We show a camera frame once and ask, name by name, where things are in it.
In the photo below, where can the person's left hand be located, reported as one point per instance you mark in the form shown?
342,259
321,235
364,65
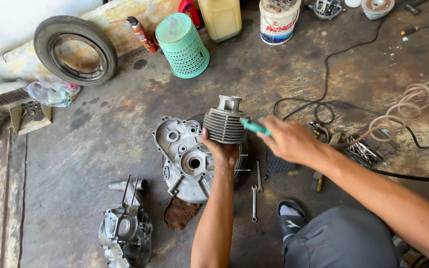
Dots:
222,150

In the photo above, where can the person's right hand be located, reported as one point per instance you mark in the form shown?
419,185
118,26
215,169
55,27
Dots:
288,140

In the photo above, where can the person's right fingers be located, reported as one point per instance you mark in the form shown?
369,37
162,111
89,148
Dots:
264,126

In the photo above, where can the finned metal engine cylinder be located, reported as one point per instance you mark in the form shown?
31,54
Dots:
225,121

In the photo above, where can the black rubber mat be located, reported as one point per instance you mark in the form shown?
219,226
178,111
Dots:
279,162

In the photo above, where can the short silver spanner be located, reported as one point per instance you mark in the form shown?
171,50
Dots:
259,177

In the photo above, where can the long silver spanner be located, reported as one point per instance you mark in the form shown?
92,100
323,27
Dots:
254,203

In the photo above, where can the silver engine crankcase cover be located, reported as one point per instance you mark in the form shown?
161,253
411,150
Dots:
184,160

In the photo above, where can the black sandal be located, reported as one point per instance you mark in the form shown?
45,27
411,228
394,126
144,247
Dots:
291,219

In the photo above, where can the pile of metal tools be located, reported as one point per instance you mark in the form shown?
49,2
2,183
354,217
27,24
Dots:
363,149

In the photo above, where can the white paint bucket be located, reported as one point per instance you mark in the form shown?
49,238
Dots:
278,22

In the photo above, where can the green plastic basket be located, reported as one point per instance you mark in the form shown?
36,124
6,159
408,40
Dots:
183,46

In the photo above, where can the yellowish plastic jerrycan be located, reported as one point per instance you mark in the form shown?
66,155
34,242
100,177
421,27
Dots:
221,18

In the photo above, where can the brown dirty rag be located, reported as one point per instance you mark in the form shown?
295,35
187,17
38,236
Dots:
180,213

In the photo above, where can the metal clutch assembly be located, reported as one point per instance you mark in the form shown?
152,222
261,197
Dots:
324,8

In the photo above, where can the red plastic bottle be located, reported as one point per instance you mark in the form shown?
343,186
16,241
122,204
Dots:
191,13

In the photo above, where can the person's grey trouser leg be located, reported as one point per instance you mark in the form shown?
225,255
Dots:
343,238

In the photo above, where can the orange spray can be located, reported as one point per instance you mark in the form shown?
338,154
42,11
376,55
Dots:
142,34

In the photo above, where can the round metal engine part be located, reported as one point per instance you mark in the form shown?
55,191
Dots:
377,7

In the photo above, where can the grey engine crankcase half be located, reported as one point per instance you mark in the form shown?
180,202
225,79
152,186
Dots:
126,227

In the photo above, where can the black hammer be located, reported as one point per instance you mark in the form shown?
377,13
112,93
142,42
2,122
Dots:
415,6

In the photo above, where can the black rubber tyre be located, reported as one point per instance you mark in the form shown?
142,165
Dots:
75,50

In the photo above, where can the clear plastic bag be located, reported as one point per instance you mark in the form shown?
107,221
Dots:
52,91

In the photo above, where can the metal dustpan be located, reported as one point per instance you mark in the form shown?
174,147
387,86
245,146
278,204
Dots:
30,118

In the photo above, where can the white bristle hand brush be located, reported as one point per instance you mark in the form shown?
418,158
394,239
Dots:
4,95

